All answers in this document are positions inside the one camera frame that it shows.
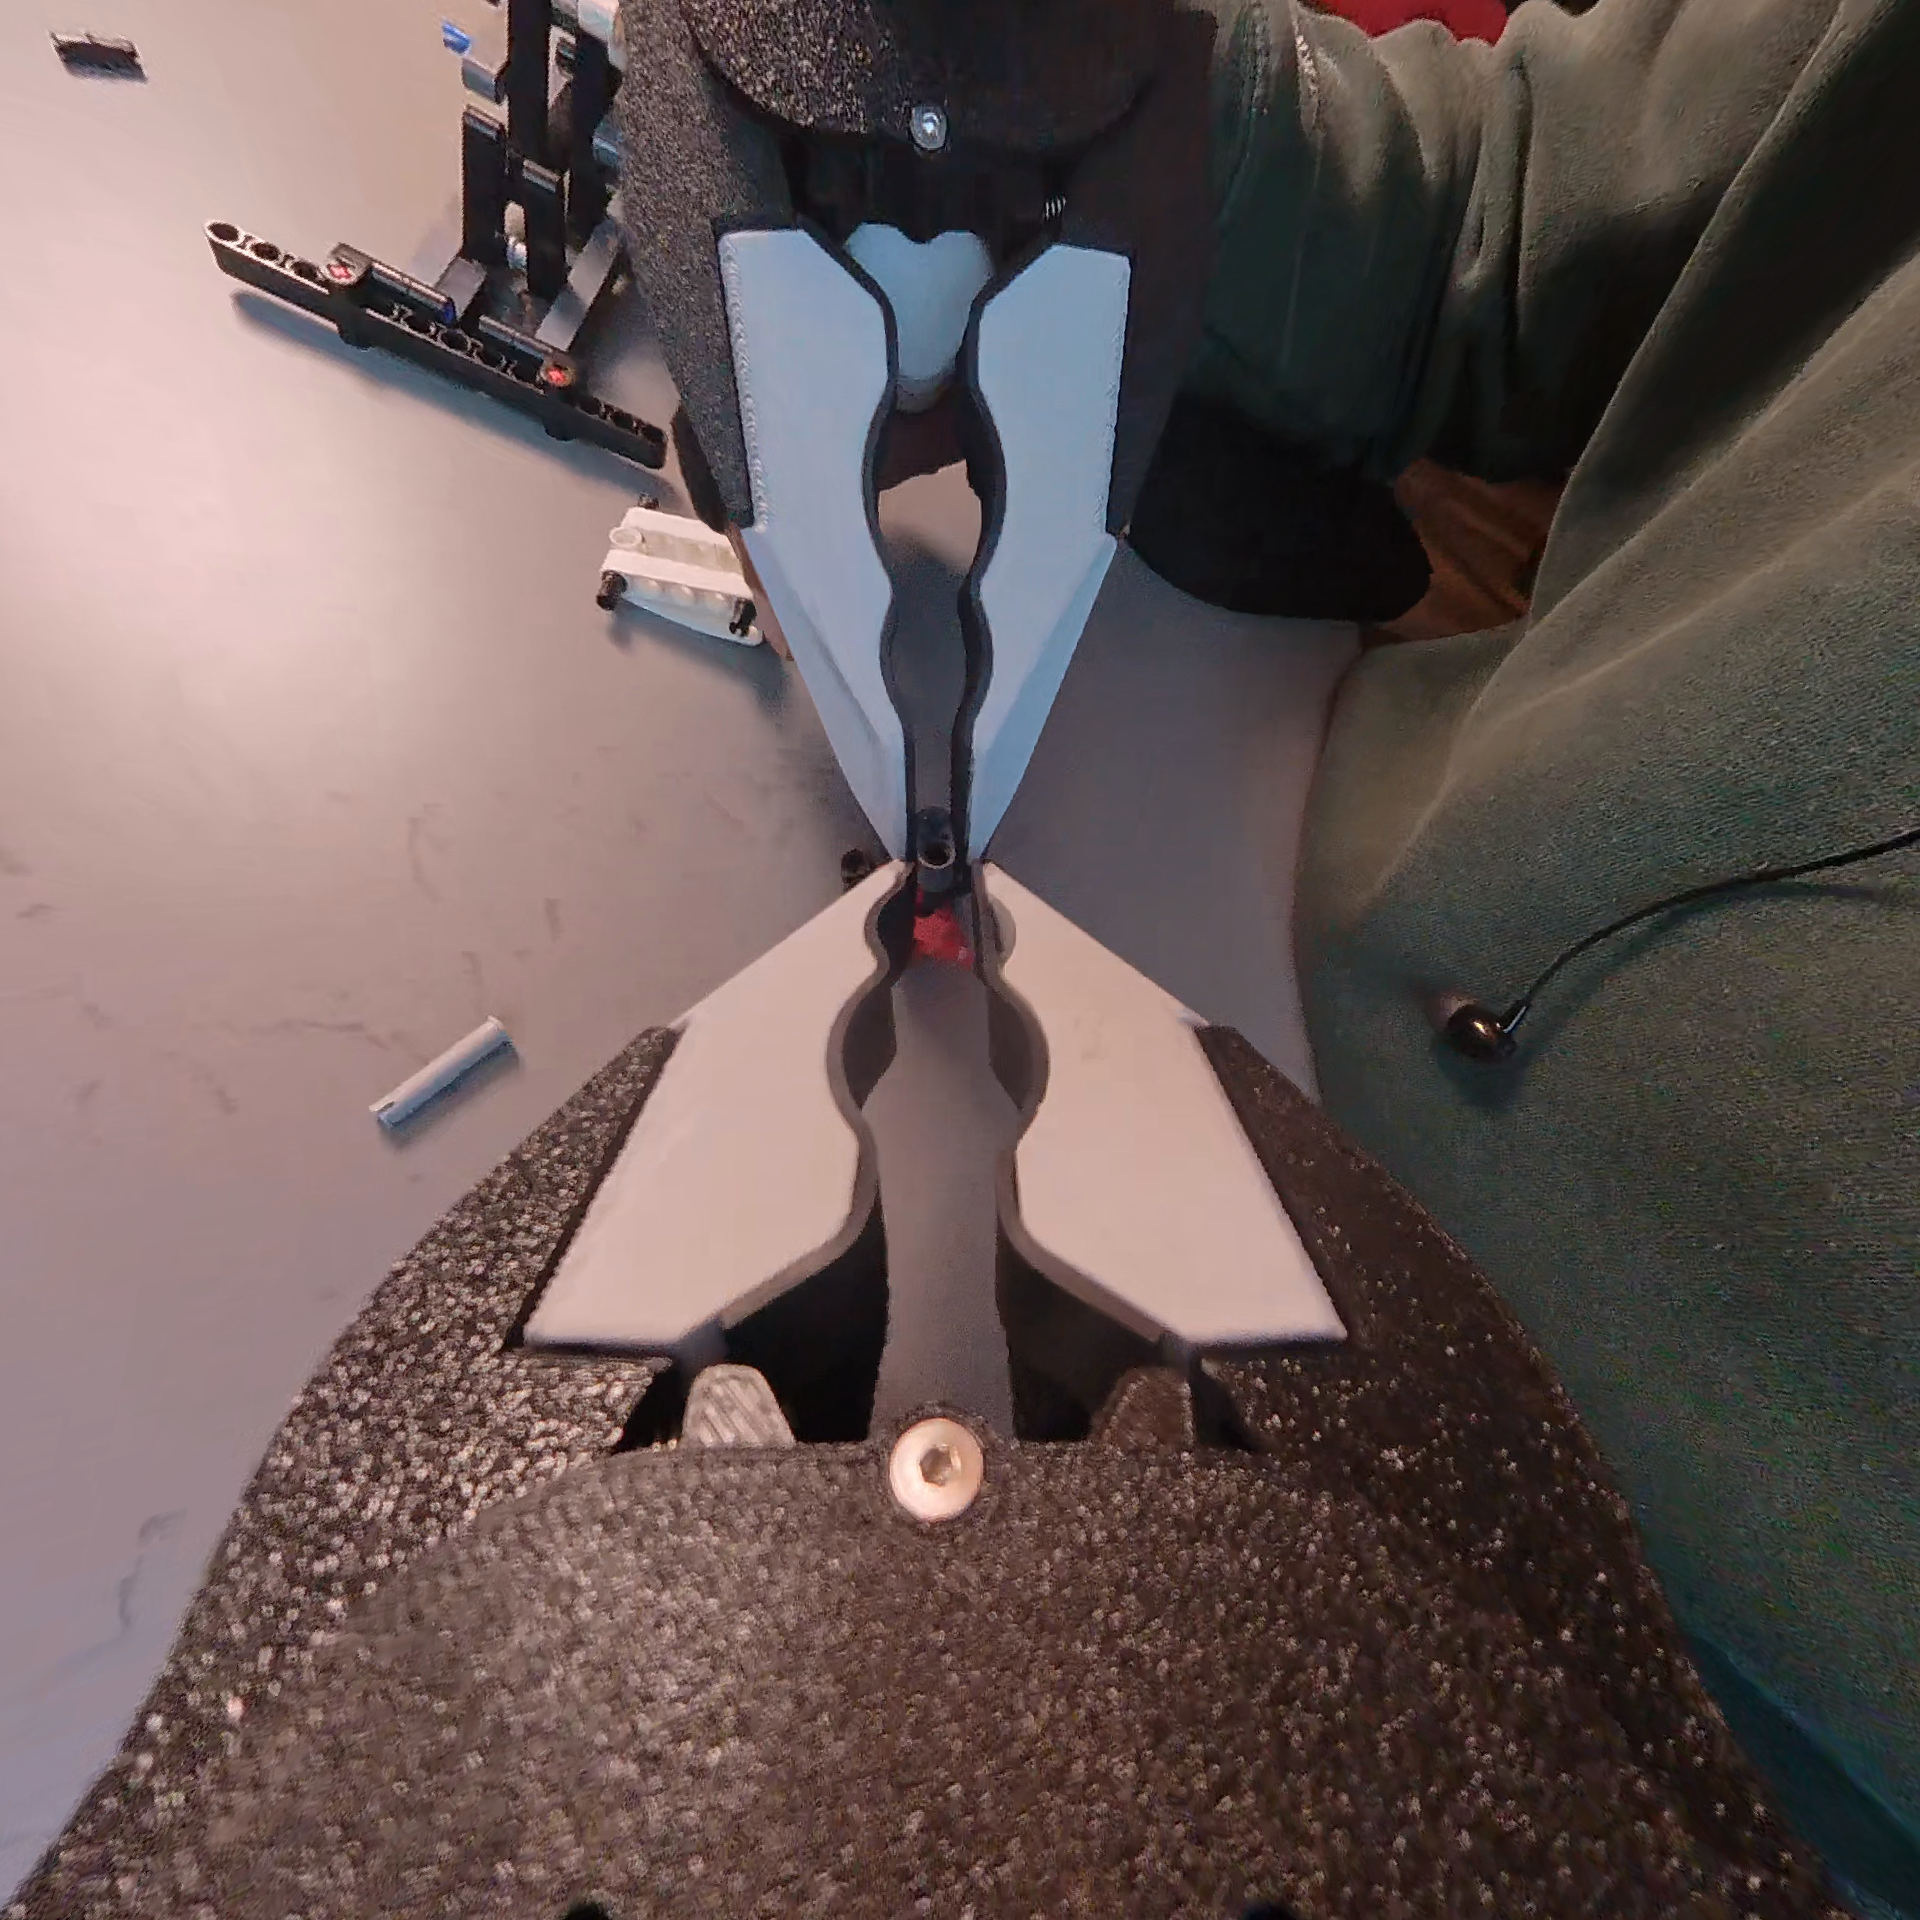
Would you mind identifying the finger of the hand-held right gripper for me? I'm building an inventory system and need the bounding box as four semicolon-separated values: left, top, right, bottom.
717;230;923;864
948;246;1137;864

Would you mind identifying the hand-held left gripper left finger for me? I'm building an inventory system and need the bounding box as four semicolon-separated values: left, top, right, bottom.
525;871;911;1352

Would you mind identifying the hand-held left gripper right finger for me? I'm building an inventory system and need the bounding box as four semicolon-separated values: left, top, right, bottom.
979;871;1349;1387

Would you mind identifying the white toy brick piece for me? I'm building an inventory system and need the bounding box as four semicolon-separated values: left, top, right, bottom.
595;503;769;648

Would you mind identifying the person's right forearm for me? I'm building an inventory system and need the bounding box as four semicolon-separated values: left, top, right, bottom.
1136;0;1576;627

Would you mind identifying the grey desk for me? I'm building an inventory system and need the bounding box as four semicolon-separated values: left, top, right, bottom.
0;0;1413;1862

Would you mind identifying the small grey pin piece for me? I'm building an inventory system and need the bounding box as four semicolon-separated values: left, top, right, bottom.
369;1014;519;1137

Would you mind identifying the toy vehicle chassis build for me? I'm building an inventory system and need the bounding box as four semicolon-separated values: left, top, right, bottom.
206;0;672;473

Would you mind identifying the green sweatshirt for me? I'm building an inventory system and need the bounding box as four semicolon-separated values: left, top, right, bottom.
1292;0;1920;1800

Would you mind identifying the black drawstring cord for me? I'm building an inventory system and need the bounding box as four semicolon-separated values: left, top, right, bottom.
1430;825;1920;1061

